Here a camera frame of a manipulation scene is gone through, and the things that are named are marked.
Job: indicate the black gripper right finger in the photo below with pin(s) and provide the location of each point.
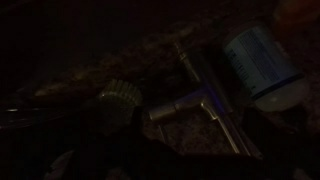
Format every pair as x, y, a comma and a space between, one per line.
270, 140

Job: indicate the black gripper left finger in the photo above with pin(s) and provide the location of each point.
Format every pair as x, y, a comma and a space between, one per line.
141, 146

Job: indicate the white bottle blue label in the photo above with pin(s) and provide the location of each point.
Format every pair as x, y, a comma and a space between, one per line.
263, 66

